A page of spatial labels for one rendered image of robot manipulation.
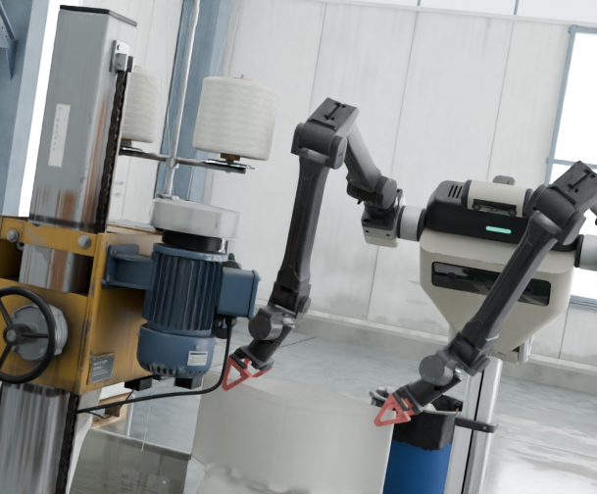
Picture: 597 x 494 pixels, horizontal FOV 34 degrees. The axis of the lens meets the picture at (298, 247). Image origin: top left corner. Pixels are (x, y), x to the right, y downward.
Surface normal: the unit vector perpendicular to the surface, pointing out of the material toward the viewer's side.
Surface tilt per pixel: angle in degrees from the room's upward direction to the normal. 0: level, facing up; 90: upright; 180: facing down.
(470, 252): 40
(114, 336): 90
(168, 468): 90
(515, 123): 90
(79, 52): 90
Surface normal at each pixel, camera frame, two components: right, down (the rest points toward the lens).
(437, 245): -0.08, -0.76
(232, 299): 0.09, 0.07
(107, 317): 0.94, 0.17
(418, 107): -0.32, 0.00
